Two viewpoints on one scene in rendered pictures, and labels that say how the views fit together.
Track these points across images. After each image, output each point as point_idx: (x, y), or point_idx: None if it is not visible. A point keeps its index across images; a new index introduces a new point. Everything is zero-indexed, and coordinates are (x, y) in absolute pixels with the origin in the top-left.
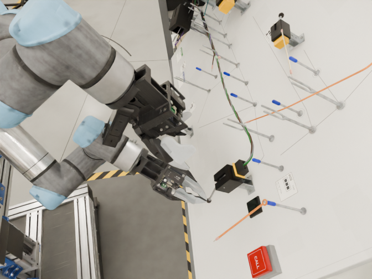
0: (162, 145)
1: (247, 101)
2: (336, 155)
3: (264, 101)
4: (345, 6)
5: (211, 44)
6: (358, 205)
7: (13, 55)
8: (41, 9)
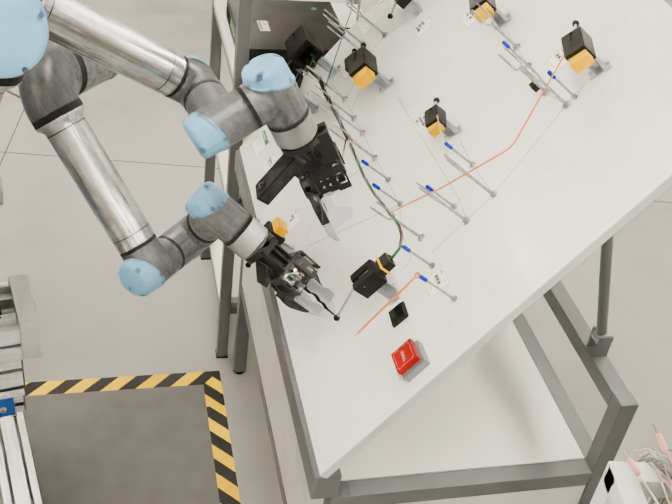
0: (322, 204)
1: (391, 197)
2: (487, 239)
3: (413, 199)
4: (502, 100)
5: (341, 125)
6: (502, 276)
7: (240, 96)
8: (280, 68)
